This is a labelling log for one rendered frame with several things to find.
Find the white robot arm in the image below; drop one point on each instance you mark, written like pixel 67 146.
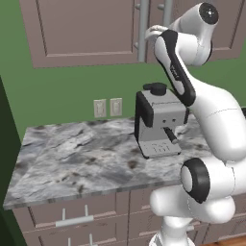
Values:
pixel 217 121

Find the grey black coffee machine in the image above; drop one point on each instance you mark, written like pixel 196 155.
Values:
pixel 160 125

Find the white wall outlet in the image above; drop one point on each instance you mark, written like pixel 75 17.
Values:
pixel 116 107
pixel 100 108

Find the wide mauve cabinet door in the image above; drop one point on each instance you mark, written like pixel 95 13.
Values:
pixel 89 25

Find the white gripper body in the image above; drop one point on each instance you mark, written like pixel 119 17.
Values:
pixel 154 31

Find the mauve drawer front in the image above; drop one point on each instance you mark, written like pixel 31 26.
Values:
pixel 109 232
pixel 237 224
pixel 102 208
pixel 139 200
pixel 141 224

